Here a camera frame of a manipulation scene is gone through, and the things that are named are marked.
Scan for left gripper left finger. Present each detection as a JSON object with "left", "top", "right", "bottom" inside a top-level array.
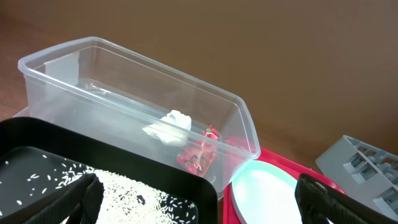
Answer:
[{"left": 26, "top": 174, "right": 104, "bottom": 224}]

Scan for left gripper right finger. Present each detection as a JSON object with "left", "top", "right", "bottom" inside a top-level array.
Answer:
[{"left": 295, "top": 174, "right": 397, "bottom": 224}]

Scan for rice and food scraps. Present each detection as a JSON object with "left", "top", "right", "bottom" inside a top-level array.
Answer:
[{"left": 0, "top": 154, "right": 197, "bottom": 224}]

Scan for light blue plate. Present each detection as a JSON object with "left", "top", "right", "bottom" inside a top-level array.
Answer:
[{"left": 232, "top": 161, "right": 302, "bottom": 224}]

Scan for white napkin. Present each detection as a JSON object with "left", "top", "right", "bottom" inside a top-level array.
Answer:
[{"left": 142, "top": 110, "right": 192, "bottom": 147}]

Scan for red ketchup packet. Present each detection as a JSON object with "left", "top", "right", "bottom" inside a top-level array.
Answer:
[{"left": 175, "top": 125, "right": 249, "bottom": 177}]

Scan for grey dishwasher rack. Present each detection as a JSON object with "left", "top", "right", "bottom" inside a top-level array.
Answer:
[{"left": 315, "top": 135, "right": 397, "bottom": 220}]

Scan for black plastic tray bin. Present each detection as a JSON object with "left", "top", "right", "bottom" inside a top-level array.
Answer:
[{"left": 1, "top": 117, "right": 218, "bottom": 223}]

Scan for red serving tray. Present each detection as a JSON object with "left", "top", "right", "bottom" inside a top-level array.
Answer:
[{"left": 222, "top": 147, "right": 344, "bottom": 224}]

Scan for clear plastic bin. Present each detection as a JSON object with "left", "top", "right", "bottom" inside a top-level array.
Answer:
[{"left": 17, "top": 37, "right": 261, "bottom": 193}]

